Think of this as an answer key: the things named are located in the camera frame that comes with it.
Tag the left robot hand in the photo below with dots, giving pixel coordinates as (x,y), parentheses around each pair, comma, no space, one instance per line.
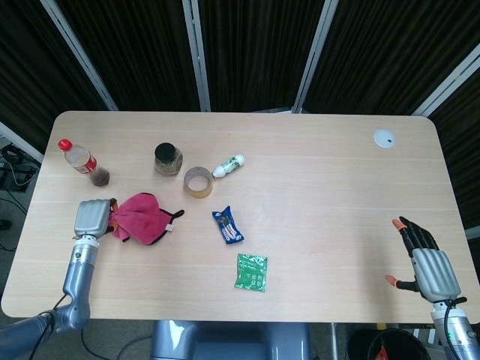
(92,221)

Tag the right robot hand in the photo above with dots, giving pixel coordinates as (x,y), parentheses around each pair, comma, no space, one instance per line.
(431,266)

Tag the pink cloth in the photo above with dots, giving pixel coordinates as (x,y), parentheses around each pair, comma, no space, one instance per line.
(142,219)

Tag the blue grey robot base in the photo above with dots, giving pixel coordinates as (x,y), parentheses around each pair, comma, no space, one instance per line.
(232,339)

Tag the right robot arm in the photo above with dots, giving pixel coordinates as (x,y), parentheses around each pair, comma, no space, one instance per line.
(453,330)

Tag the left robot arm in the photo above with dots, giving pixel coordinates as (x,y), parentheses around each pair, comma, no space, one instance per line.
(71,285)

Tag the red-capped plastic bottle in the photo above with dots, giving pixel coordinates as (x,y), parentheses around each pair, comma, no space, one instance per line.
(84,162)

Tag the black trash bin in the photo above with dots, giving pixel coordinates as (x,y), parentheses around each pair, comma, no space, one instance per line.
(386,345)

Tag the glass jar with black lid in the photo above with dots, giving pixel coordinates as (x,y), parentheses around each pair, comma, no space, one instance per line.
(168,158)

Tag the brown tape roll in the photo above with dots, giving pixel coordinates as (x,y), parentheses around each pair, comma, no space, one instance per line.
(198,182)

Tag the blue snack packet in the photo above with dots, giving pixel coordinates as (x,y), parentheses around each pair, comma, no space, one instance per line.
(227,225)

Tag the small white green bottle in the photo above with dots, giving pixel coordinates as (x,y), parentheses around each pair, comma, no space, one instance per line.
(229,164)

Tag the green sachet packet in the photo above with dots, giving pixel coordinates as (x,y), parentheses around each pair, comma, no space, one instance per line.
(251,272)

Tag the white partition frame post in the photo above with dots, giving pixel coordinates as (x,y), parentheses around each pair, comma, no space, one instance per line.
(446,84)
(18,140)
(197,56)
(80,54)
(315,56)

